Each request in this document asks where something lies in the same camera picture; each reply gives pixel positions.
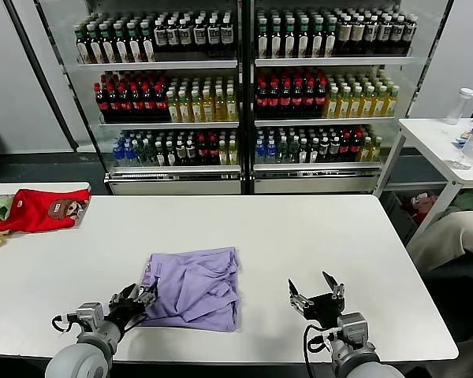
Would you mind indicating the clear bottle white cap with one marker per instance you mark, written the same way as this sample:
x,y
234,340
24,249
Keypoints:
x,y
457,110

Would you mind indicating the small blue water bottle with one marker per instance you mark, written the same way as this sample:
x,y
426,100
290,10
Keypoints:
x,y
270,153
259,153
130,155
120,155

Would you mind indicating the small dark bottle white label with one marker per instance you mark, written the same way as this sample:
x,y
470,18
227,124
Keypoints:
x,y
323,150
334,150
180,154
191,154

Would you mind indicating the yellow juice bottle green cap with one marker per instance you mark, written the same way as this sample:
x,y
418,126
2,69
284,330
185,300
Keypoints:
x,y
378,104
367,104
219,108
207,109
332,105
390,104
184,110
196,109
230,108
343,105
172,110
355,105

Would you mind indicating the white shelving unit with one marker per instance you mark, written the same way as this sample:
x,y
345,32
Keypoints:
x,y
331,61

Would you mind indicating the dark tea bottle green cap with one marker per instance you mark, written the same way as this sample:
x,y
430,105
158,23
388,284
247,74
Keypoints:
x,y
81,47
134,45
262,41
95,47
121,46
289,41
276,41
316,40
302,41
330,40
108,46
147,45

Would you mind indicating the clear bottle grey lid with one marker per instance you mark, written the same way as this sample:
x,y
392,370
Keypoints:
x,y
470,151

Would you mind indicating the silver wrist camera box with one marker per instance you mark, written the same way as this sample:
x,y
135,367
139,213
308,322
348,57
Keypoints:
x,y
352,327
88,315

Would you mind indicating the dark bottle beige label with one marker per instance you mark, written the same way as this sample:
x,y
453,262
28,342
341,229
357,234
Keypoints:
x,y
356,35
343,35

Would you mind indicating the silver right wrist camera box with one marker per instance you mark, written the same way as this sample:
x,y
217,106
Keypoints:
x,y
352,327

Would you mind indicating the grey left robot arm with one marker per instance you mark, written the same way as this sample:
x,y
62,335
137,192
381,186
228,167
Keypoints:
x,y
83,354

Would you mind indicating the blue packet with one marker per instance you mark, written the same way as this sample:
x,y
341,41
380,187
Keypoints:
x,y
462,136

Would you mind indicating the small dark bottle white cap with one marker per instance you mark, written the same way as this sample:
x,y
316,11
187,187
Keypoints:
x,y
303,151
159,155
170,155
313,151

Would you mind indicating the white side table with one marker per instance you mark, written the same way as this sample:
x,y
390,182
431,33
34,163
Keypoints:
x,y
429,138

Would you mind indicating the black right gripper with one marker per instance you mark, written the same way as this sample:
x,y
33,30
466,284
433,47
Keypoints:
x,y
325,313

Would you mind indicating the red t-shirt bear print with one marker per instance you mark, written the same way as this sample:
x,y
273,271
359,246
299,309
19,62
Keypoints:
x,y
31,212

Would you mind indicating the black diagonal bar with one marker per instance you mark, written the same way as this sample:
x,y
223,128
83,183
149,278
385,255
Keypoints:
x,y
43,78

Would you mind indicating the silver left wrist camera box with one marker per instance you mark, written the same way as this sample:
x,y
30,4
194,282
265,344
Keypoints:
x,y
88,315

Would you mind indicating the small pale yellow drink bottle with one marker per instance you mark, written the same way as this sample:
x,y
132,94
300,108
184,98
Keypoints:
x,y
233,154
223,154
375,150
365,150

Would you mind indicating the beige trousers leg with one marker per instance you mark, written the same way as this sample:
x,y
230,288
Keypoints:
x,y
449,236

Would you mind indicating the purple t-shirt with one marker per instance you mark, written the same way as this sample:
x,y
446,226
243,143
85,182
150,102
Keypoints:
x,y
205,291

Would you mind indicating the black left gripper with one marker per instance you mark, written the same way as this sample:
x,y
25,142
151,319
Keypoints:
x,y
126,315

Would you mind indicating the small cola bottle red cap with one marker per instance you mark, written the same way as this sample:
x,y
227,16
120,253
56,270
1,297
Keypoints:
x,y
202,153
354,149
344,149
213,153

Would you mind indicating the glass beverage display cooler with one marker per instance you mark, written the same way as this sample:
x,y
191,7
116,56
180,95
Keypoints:
x,y
169,65

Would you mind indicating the red cloth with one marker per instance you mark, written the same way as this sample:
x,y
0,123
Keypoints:
x,y
419,206

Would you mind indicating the dark storage bin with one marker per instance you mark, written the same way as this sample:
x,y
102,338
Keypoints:
x,y
394,212

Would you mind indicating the small dark green bottle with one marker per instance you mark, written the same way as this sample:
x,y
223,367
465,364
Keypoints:
x,y
150,155
141,155

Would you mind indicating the small clear green bottle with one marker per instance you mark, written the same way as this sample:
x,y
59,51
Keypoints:
x,y
293,151
282,151

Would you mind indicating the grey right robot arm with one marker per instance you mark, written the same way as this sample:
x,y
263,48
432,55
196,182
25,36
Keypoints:
x,y
362,366

